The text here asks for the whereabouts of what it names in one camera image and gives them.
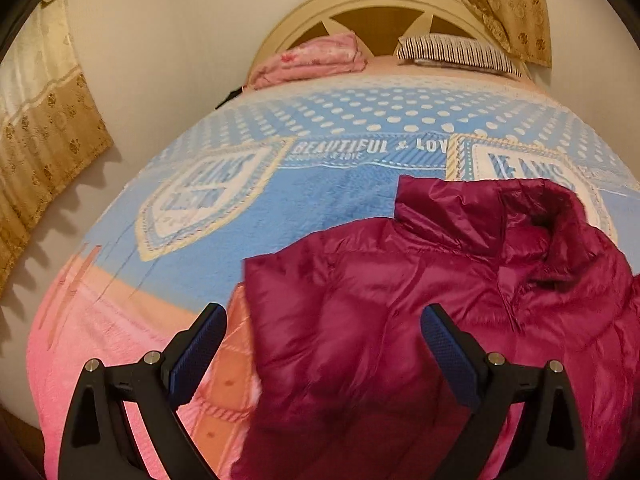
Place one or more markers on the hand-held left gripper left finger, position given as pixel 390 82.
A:
pixel 197 350

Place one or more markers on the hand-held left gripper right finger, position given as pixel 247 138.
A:
pixel 450 350

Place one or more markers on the maroon puffer jacket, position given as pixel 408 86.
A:
pixel 360 310

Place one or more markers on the printed blue pink blanket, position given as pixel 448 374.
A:
pixel 330 200

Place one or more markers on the beige patterned curtain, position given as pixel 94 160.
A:
pixel 495 5
pixel 45 125

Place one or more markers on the striped pillow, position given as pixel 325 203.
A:
pixel 450 52

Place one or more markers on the pink folded quilt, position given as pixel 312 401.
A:
pixel 305 60

